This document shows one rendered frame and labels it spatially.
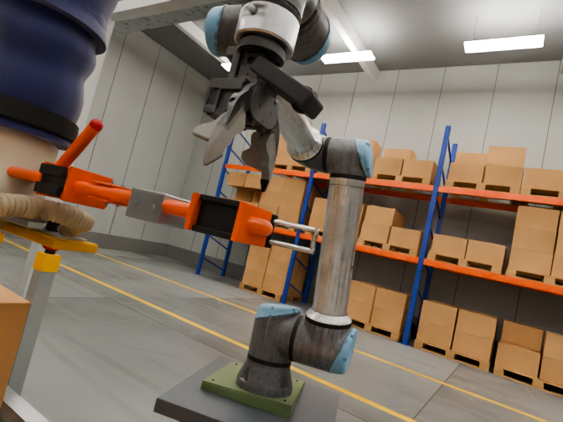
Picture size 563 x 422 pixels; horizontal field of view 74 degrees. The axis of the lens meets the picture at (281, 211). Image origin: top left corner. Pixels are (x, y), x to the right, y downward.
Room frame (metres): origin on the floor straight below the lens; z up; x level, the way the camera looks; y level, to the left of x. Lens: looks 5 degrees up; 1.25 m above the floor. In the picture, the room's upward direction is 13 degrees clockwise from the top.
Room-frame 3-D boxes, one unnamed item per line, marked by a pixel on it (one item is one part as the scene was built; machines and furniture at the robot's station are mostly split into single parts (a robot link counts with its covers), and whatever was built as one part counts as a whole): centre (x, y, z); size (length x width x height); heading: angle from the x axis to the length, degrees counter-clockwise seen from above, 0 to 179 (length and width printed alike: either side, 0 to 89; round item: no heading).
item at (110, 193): (0.81, 0.36, 1.27); 0.93 x 0.30 x 0.04; 62
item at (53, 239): (0.88, 0.55, 1.17); 0.34 x 0.10 x 0.05; 62
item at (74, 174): (0.68, 0.37, 1.27); 0.10 x 0.08 x 0.06; 152
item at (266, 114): (0.54, 0.09, 1.46); 0.09 x 0.08 x 0.12; 62
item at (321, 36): (0.65, 0.05, 1.64); 0.12 x 0.12 x 0.09; 69
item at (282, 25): (0.53, 0.08, 1.55); 0.10 x 0.09 x 0.05; 152
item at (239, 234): (0.51, 0.07, 1.27); 0.08 x 0.07 x 0.05; 62
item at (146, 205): (0.57, 0.18, 1.26); 0.07 x 0.07 x 0.04; 62
